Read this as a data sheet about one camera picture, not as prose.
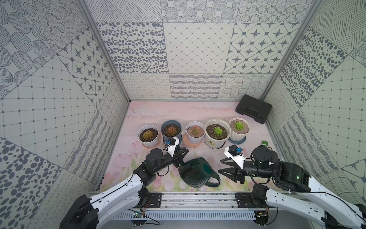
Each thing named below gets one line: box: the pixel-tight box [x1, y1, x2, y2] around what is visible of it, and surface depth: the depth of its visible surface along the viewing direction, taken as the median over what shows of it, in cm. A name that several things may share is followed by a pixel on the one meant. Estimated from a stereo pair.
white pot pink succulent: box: [185, 121, 206, 145], surface depth 92 cm
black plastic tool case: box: [235, 94, 273, 125], surface depth 113 cm
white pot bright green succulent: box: [228, 117, 251, 142], surface depth 93 cm
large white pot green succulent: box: [203, 118, 232, 150], surface depth 92 cm
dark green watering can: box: [178, 156, 221, 188], surface depth 75 cm
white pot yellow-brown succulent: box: [137, 124, 160, 148], surface depth 90 cm
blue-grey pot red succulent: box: [161, 119, 183, 144], surface depth 94 cm
